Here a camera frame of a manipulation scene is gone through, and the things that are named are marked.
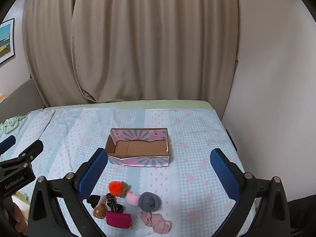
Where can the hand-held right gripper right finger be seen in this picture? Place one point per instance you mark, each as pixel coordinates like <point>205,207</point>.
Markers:
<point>224,175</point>

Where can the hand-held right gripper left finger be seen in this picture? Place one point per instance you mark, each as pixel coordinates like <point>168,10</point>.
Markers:
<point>93,172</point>

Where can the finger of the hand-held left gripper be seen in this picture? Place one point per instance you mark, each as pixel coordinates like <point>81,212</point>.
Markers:
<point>7,143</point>
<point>33,149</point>

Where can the orange and green fluffy pompom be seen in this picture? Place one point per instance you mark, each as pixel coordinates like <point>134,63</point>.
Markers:
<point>116,188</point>

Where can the black patterned scrunchie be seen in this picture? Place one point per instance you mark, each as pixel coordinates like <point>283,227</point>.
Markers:
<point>115,206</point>

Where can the pink fluffy scrunchie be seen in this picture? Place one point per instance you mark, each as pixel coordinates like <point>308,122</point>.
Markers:
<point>133,199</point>

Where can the pink striped cardboard box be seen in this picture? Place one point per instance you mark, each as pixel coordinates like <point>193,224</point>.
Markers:
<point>138,148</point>

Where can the person's left hand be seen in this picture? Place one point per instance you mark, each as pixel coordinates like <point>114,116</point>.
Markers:
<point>19,217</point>

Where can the pale green cloth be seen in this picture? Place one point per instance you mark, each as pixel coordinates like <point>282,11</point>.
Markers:
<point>11,123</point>

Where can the plain black scrunchie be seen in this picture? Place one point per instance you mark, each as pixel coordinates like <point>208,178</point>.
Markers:
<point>93,200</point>

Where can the brown plush cone toy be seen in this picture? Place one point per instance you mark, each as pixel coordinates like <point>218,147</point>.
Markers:
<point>99,211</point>

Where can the light wooden object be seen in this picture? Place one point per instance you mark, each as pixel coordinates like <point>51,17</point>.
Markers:
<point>2,98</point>

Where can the grey armchair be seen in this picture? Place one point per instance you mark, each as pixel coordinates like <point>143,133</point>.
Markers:
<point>22,98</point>

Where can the light blue checked blanket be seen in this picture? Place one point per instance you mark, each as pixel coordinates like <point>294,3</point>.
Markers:
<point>192,140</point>

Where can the magenta fabric pouch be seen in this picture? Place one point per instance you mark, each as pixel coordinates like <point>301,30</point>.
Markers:
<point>118,219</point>

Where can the dark cloth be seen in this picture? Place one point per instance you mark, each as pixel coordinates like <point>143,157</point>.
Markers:
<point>302,214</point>

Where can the beige curtain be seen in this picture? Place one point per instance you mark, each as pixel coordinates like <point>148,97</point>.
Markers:
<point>153,42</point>
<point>47,42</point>

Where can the framed wall picture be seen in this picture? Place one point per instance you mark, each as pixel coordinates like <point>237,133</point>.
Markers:
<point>6,42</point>

